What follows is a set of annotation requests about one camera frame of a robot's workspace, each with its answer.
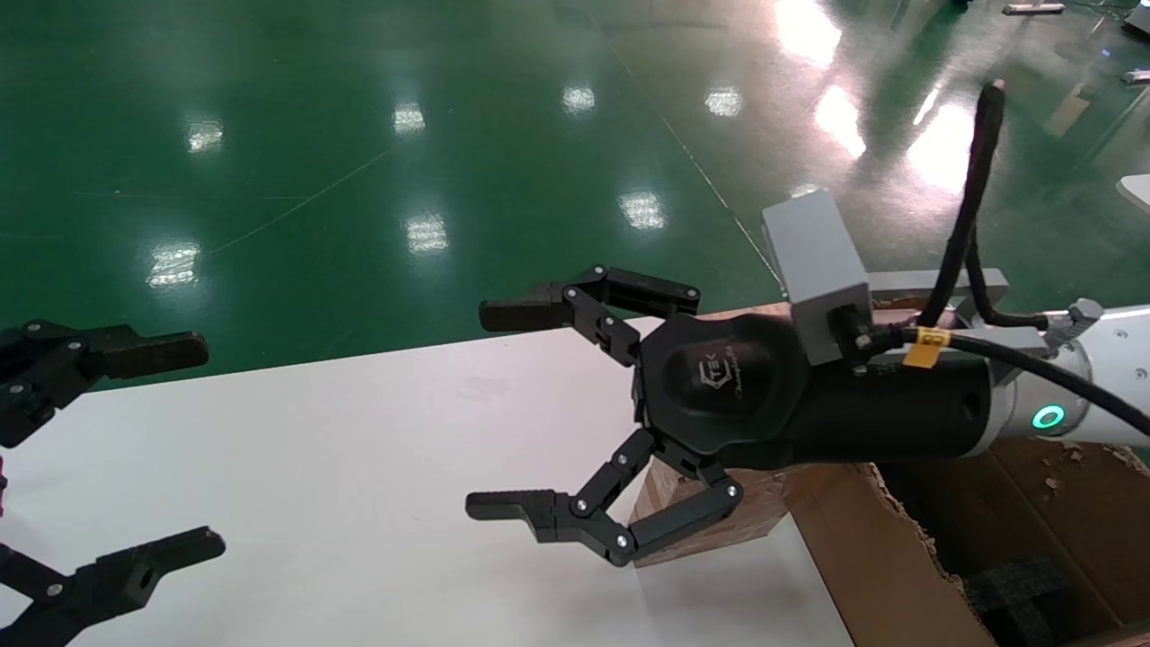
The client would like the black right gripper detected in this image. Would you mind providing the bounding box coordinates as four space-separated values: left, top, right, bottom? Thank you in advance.
465 265 995 567

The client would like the black braided cable loop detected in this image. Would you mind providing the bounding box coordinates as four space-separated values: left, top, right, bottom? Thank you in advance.
916 79 1052 332

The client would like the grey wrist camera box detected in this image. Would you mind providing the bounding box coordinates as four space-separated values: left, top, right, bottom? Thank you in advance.
762 189 1009 371

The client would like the big torn cardboard box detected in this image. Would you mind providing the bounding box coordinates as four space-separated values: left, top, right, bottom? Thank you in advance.
780 297 1150 647

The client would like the brown wooden board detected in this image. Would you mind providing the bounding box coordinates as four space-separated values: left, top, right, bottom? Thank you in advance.
696 304 793 323

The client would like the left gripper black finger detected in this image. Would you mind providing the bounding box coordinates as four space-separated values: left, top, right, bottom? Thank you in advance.
0 320 209 448
0 527 226 647

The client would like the black foam block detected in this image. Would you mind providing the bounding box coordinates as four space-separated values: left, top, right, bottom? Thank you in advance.
966 557 1079 647

